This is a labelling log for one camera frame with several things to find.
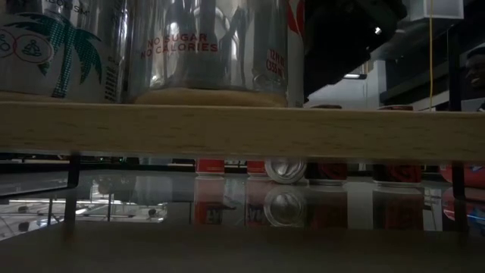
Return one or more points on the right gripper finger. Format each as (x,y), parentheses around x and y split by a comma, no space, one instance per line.
(322,38)

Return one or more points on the Celsius can with black lid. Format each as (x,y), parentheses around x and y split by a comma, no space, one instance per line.
(57,57)

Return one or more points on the wooden shelf with black legs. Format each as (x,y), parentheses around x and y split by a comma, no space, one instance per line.
(242,130)

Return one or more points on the long LED light bar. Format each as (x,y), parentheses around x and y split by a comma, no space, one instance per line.
(352,76)

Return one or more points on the person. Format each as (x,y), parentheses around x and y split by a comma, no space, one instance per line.
(475,72)

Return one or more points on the red Fanta can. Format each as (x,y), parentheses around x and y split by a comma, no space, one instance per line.
(285,170)
(209,168)
(398,173)
(327,171)
(255,168)
(473,175)

